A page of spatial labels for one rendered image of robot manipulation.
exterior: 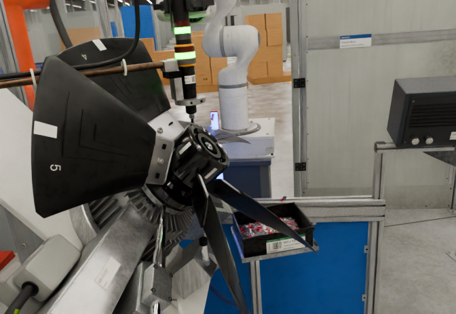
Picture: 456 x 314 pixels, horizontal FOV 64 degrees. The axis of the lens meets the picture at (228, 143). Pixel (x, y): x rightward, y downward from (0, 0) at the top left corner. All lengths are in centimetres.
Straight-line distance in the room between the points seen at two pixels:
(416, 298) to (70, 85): 208
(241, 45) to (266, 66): 762
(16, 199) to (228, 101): 95
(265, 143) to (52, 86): 104
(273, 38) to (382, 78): 646
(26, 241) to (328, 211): 91
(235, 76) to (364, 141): 154
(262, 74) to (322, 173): 642
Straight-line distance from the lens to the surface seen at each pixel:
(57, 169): 54
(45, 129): 54
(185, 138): 72
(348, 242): 142
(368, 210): 135
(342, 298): 156
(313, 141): 275
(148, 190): 75
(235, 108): 151
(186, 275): 86
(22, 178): 81
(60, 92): 57
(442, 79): 130
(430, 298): 237
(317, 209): 132
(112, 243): 65
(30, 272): 60
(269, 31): 902
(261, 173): 151
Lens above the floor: 146
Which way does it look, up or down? 18 degrees down
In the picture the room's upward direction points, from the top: 5 degrees counter-clockwise
